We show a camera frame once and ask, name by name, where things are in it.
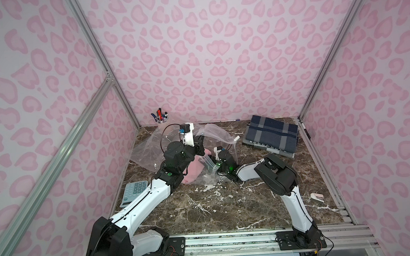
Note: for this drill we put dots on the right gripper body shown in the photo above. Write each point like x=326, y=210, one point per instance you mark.
x=222, y=160

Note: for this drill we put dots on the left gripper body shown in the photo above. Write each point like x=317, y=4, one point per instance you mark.
x=199, y=147

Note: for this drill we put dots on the pink blanket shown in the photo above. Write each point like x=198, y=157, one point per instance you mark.
x=194, y=170

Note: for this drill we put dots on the clear plastic vacuum bag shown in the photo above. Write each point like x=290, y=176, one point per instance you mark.
x=168, y=158

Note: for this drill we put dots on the dark blanket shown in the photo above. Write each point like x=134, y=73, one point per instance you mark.
x=273, y=134

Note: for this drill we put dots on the grey white checked blanket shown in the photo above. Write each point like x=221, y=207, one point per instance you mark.
x=269, y=149

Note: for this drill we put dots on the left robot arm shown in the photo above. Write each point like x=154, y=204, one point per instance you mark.
x=117, y=236

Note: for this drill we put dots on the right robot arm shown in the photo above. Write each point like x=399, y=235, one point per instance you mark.
x=282, y=180

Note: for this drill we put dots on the blue marker pen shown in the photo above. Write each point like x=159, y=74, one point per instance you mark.
x=156, y=118

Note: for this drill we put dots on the light blue calculator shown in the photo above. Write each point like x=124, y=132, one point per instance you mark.
x=132, y=191

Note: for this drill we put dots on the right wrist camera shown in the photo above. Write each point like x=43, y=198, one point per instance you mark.
x=217, y=150

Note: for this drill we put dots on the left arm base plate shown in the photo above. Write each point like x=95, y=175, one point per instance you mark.
x=175, y=244

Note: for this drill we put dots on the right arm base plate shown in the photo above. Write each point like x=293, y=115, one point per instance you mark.
x=297, y=240

